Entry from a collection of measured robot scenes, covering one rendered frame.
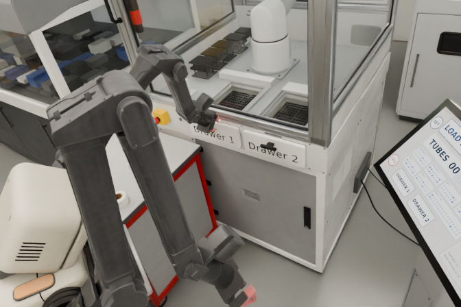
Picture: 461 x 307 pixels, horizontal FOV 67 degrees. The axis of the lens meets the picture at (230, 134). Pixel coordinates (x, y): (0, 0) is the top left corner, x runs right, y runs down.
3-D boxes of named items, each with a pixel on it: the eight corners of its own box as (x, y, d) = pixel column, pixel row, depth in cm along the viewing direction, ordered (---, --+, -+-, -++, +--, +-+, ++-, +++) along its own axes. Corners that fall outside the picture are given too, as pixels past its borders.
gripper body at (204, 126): (217, 112, 150) (208, 107, 144) (209, 133, 150) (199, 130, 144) (206, 108, 154) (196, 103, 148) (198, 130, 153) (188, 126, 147)
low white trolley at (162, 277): (162, 318, 184) (113, 229, 139) (89, 267, 216) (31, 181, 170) (223, 237, 220) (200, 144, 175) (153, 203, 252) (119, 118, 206)
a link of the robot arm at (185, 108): (146, 53, 99) (173, 74, 97) (160, 40, 101) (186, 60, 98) (174, 113, 140) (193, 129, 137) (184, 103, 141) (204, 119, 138)
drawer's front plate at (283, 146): (304, 168, 143) (304, 148, 137) (244, 149, 158) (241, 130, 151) (305, 166, 144) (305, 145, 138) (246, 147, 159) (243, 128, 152)
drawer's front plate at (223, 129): (239, 148, 159) (237, 129, 153) (191, 133, 174) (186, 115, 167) (241, 146, 160) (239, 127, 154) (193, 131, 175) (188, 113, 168)
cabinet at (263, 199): (324, 282, 188) (329, 177, 140) (181, 214, 240) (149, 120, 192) (374, 172, 246) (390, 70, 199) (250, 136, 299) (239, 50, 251)
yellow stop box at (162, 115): (164, 127, 178) (160, 115, 174) (154, 123, 182) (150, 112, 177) (170, 121, 181) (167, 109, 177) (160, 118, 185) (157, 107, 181)
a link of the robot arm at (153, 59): (143, 29, 91) (169, 50, 89) (165, 46, 104) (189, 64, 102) (49, 162, 96) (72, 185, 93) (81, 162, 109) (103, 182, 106)
